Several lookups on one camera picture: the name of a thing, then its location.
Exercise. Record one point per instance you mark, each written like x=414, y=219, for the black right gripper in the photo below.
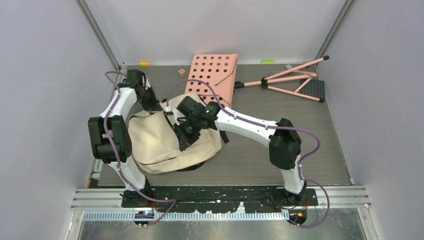
x=184, y=140

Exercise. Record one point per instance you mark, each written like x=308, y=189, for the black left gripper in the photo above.
x=153, y=106

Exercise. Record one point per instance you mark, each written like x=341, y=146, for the beige canvas backpack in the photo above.
x=155, y=146

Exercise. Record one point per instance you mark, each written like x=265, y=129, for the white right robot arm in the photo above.
x=283, y=143

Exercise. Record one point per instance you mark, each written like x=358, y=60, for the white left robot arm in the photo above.
x=109, y=135

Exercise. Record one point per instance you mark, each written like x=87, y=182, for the yellow block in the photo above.
x=144, y=64

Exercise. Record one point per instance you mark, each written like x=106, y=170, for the small wooden cube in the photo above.
x=182, y=73

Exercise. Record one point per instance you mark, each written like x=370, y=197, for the pink perforated music stand tray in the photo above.
x=212, y=77

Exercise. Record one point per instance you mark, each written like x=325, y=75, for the green block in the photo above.
x=267, y=62

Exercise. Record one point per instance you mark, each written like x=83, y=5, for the grey lego strip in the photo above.
x=285, y=68

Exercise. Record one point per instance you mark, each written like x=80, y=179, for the pink folding tripod stand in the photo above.
x=297, y=73

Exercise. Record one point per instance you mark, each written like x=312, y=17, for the dark grey lego baseplate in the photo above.
x=314, y=88

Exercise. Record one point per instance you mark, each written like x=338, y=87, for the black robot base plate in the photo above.
x=218, y=199

